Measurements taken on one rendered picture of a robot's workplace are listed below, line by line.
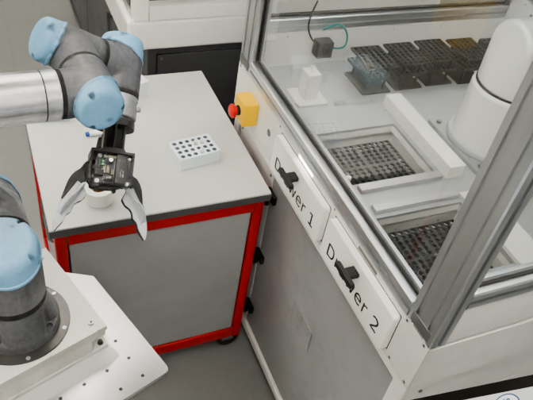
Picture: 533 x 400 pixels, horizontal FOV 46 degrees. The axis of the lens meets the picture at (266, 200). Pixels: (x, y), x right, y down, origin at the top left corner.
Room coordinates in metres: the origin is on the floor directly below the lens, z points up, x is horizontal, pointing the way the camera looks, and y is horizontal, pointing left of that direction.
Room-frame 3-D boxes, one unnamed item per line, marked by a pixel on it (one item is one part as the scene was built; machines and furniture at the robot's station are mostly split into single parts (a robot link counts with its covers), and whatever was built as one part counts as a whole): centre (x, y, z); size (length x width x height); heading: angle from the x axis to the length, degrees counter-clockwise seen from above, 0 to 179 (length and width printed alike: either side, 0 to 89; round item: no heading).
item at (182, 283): (1.40, 0.39, 0.38); 0.62 x 0.58 x 0.76; 30
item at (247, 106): (1.47, 0.11, 0.88); 0.07 x 0.05 x 0.07; 30
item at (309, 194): (1.19, -0.07, 0.87); 0.29 x 0.02 x 0.11; 30
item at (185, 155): (1.36, 0.22, 0.78); 0.12 x 0.08 x 0.04; 128
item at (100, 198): (1.12, 0.42, 0.78); 0.07 x 0.07 x 0.04
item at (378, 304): (0.92, -0.23, 0.87); 0.29 x 0.02 x 0.11; 30
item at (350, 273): (0.91, -0.20, 0.91); 0.07 x 0.04 x 0.01; 30
